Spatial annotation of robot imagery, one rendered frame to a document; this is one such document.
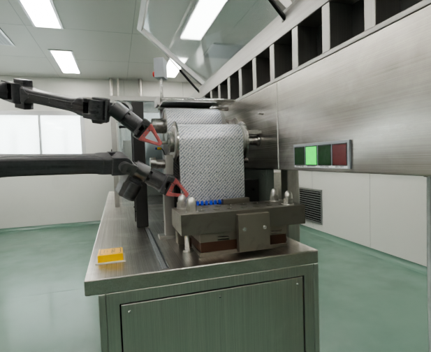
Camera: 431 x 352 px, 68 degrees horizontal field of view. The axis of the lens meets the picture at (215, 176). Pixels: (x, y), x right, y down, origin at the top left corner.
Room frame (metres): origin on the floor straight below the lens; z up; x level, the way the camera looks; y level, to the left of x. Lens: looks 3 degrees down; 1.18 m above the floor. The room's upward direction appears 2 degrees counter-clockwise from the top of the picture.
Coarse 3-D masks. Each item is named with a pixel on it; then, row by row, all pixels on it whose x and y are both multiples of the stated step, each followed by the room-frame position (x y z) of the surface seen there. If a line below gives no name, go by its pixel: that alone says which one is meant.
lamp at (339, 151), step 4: (344, 144) 0.77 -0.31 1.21; (336, 148) 0.80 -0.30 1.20; (340, 148) 0.78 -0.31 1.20; (344, 148) 0.77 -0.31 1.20; (336, 152) 0.80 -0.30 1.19; (340, 152) 0.78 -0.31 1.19; (344, 152) 0.77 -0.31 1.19; (336, 156) 0.80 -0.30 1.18; (340, 156) 0.78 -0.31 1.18; (344, 156) 0.77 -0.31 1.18; (336, 160) 0.80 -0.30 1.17; (340, 160) 0.78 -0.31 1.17; (344, 160) 0.77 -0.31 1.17; (336, 164) 0.80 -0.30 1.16; (340, 164) 0.78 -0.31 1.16; (344, 164) 0.77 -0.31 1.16
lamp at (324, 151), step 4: (320, 148) 0.86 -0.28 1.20; (324, 148) 0.84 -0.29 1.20; (328, 148) 0.83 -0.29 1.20; (320, 152) 0.86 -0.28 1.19; (324, 152) 0.84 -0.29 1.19; (328, 152) 0.83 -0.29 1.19; (320, 156) 0.86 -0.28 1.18; (324, 156) 0.84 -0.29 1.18; (328, 156) 0.83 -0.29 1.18; (320, 160) 0.86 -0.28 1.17; (324, 160) 0.85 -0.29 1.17; (328, 160) 0.83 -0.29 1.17; (320, 164) 0.86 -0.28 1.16; (324, 164) 0.85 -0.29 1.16; (328, 164) 0.83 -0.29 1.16
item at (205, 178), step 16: (192, 160) 1.11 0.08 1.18; (208, 160) 1.13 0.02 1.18; (224, 160) 1.14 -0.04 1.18; (240, 160) 1.16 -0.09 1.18; (192, 176) 1.11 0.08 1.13; (208, 176) 1.13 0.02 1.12; (224, 176) 1.14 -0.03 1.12; (240, 176) 1.16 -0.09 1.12; (192, 192) 1.11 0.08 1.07; (208, 192) 1.12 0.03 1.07; (224, 192) 1.14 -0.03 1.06; (240, 192) 1.16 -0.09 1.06
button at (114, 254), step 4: (112, 248) 0.96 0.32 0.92; (116, 248) 0.96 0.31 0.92; (120, 248) 0.96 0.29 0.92; (100, 252) 0.92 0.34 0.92; (104, 252) 0.92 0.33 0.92; (108, 252) 0.92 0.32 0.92; (112, 252) 0.92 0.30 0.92; (116, 252) 0.92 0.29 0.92; (120, 252) 0.92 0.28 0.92; (100, 256) 0.89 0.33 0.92; (104, 256) 0.90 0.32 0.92; (108, 256) 0.90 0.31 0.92; (112, 256) 0.90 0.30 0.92; (116, 256) 0.91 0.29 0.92; (120, 256) 0.91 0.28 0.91; (100, 260) 0.89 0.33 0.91; (104, 260) 0.90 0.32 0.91; (108, 260) 0.90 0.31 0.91; (112, 260) 0.90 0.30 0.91; (116, 260) 0.91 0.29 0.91; (120, 260) 0.91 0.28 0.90
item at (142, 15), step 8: (144, 0) 1.63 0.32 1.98; (272, 0) 1.03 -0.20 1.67; (280, 0) 1.06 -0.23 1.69; (288, 0) 1.07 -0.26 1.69; (144, 8) 1.71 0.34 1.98; (280, 8) 1.04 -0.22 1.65; (144, 16) 1.80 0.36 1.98; (280, 16) 1.05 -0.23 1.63; (144, 32) 1.99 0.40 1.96; (152, 40) 2.00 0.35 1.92; (160, 48) 2.03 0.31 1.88; (168, 56) 2.04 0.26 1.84
